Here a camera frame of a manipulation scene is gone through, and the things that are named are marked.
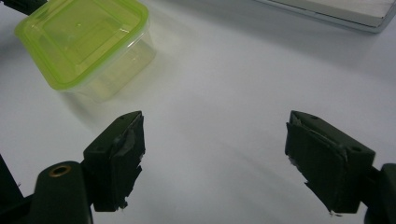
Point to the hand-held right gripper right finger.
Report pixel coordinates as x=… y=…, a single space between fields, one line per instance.
x=327 y=168

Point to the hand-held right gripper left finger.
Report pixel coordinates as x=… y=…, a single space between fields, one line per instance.
x=116 y=165

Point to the clear container with green lid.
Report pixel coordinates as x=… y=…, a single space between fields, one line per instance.
x=81 y=43

